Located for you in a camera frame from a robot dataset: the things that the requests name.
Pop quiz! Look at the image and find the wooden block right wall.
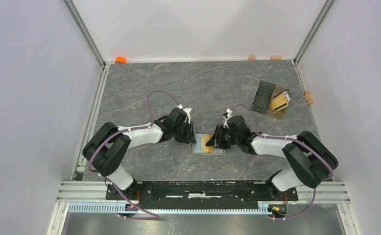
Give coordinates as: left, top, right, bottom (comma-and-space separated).
304, 91, 313, 105

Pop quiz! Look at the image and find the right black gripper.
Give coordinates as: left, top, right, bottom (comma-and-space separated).
206, 124, 240, 150

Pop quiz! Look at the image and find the orange round cap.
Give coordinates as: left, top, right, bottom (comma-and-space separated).
115, 56, 127, 64

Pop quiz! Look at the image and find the white slotted cable duct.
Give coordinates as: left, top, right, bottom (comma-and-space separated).
68, 202, 272, 215

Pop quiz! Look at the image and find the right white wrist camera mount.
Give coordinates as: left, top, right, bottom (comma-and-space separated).
223, 108, 233, 128

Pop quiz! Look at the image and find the olive card holder wallet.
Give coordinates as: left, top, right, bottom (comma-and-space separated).
191, 134, 227, 156

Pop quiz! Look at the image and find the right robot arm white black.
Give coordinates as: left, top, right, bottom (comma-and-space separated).
206, 116, 338, 200

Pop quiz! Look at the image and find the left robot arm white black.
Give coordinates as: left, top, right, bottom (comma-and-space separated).
82, 106, 196, 200

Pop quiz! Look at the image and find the wooden block left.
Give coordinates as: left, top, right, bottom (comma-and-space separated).
248, 55, 256, 61

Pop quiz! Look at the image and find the silver credit card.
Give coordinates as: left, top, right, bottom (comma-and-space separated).
269, 90, 291, 112

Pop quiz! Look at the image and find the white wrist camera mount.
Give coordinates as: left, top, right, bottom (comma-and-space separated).
177, 104, 192, 124
223, 108, 233, 128

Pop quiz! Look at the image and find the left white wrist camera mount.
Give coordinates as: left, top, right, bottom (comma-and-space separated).
177, 104, 192, 124

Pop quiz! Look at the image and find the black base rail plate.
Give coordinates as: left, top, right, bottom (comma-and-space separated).
123, 180, 299, 210

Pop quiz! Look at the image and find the clear three-compartment plastic box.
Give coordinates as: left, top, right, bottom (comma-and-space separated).
238, 77, 292, 119

